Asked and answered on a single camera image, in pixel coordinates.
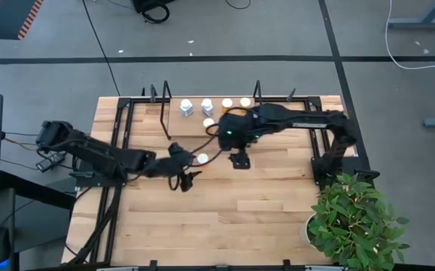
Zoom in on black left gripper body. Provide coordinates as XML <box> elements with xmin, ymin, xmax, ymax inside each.
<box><xmin>145</xmin><ymin>154</ymin><xmax>194</xmax><ymax>178</ymax></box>

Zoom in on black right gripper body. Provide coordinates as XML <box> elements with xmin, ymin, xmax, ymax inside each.
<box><xmin>217</xmin><ymin>114</ymin><xmax>254</xmax><ymax>151</ymax></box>

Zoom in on white medicine bottle blue label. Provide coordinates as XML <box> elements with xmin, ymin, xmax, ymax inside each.
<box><xmin>200</xmin><ymin>98</ymin><xmax>214</xmax><ymax>117</ymax></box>
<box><xmin>179</xmin><ymin>99</ymin><xmax>195</xmax><ymax>117</ymax></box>

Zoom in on black power adapter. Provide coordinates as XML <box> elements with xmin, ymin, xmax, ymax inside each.
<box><xmin>35</xmin><ymin>152</ymin><xmax>66</xmax><ymax>173</ymax></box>

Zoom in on black equipment box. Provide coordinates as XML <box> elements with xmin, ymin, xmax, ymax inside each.
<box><xmin>131</xmin><ymin>0</ymin><xmax>177</xmax><ymax>13</ymax></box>

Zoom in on green plant in white pot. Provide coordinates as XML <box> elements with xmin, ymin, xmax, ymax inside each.
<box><xmin>300</xmin><ymin>171</ymin><xmax>411</xmax><ymax>271</ymax></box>

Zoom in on black mat orange striped edges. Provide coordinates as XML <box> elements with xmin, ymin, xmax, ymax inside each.
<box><xmin>0</xmin><ymin>0</ymin><xmax>44</xmax><ymax>52</ymax></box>

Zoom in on wooden shelf black wire legs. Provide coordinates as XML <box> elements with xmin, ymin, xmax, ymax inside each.
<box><xmin>159</xmin><ymin>79</ymin><xmax>268</xmax><ymax>141</ymax></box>

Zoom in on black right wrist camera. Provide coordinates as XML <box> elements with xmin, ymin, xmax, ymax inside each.
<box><xmin>228</xmin><ymin>148</ymin><xmax>251</xmax><ymax>170</ymax></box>

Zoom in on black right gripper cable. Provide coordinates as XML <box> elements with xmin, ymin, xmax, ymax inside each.
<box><xmin>191</xmin><ymin>107</ymin><xmax>241</xmax><ymax>169</ymax></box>

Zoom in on black cable bundle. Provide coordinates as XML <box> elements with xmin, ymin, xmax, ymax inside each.
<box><xmin>65</xmin><ymin>186</ymin><xmax>123</xmax><ymax>266</ymax></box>

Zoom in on black coiled cable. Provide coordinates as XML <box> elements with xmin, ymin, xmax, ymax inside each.
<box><xmin>141</xmin><ymin>2</ymin><xmax>172</xmax><ymax>25</ymax></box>

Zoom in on black floor cable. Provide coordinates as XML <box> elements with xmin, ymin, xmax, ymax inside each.
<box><xmin>81</xmin><ymin>0</ymin><xmax>121</xmax><ymax>97</ymax></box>

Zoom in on white power cable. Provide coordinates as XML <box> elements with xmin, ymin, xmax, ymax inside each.
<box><xmin>385</xmin><ymin>0</ymin><xmax>435</xmax><ymax>71</ymax></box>

